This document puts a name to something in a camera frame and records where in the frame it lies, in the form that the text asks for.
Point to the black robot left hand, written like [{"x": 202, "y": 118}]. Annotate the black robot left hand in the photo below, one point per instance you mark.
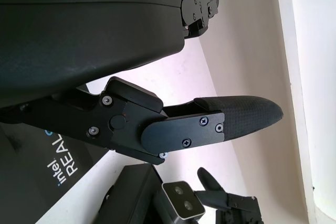
[{"x": 78, "y": 30}]

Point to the black Intel RealSense box lid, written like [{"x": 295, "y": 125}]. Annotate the black Intel RealSense box lid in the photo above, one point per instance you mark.
[{"x": 31, "y": 182}]

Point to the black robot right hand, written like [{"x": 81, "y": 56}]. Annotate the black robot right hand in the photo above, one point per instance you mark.
[{"x": 236, "y": 211}]

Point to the silver depth camera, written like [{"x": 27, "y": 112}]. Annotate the silver depth camera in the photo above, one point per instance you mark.
[{"x": 183, "y": 199}]

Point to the black camera box base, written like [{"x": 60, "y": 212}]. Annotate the black camera box base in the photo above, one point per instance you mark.
[{"x": 131, "y": 195}]

